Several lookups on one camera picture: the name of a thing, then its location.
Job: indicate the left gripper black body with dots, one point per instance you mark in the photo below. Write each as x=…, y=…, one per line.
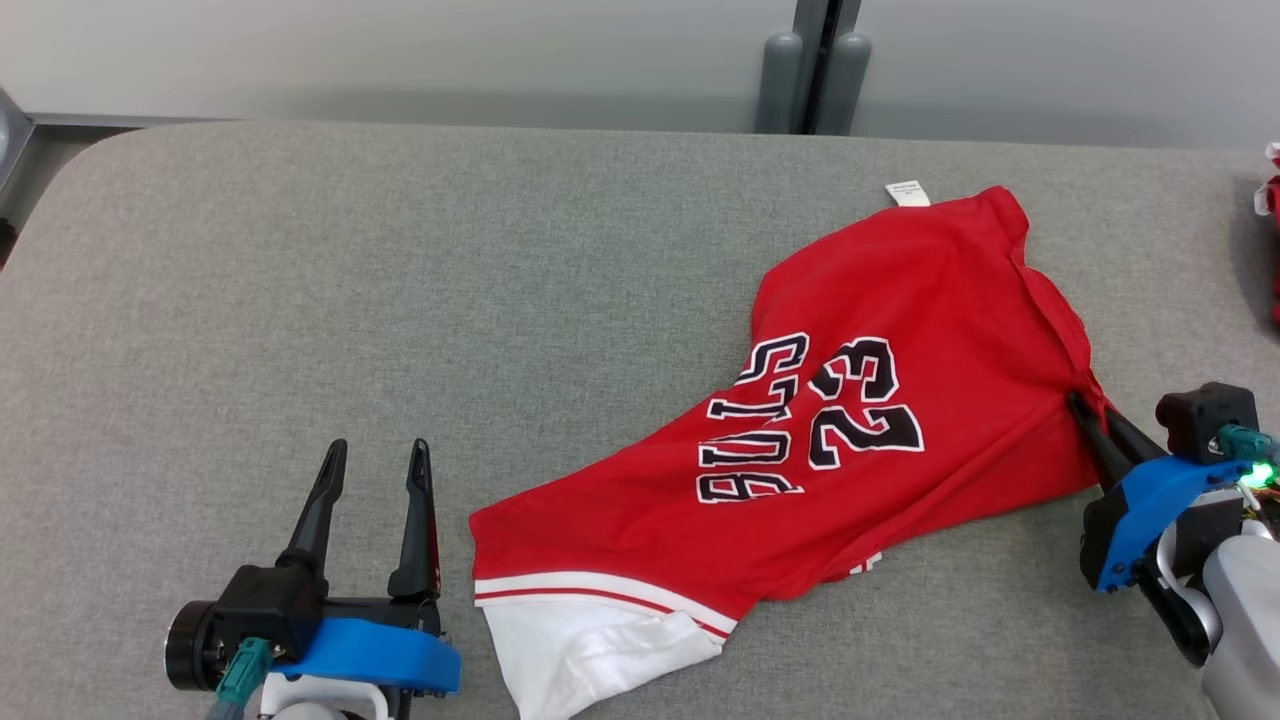
x=190, y=650

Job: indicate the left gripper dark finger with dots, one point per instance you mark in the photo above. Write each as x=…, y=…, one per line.
x=312, y=520
x=418, y=540

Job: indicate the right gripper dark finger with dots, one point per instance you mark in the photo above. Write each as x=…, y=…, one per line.
x=1135, y=448
x=1105, y=455

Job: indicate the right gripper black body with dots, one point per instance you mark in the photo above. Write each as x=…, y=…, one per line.
x=1205, y=525

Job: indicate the red shorts white trim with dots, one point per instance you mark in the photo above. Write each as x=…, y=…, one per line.
x=1274, y=230

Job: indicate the red white printed jersey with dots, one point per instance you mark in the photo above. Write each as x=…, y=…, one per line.
x=900, y=280

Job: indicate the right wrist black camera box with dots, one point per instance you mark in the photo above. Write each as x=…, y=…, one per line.
x=1205, y=420

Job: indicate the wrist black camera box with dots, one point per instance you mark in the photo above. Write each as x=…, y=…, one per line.
x=265, y=610
x=1205, y=420

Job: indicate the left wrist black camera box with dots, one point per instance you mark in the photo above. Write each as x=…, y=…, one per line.
x=265, y=610

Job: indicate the left gripper blue camera mount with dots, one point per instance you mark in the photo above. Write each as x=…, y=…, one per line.
x=380, y=655

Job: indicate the grey cylindrical post bumper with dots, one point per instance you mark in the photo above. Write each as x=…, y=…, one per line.
x=782, y=85
x=850, y=85

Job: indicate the dark grey window frame post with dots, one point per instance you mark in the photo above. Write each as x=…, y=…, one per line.
x=810, y=20

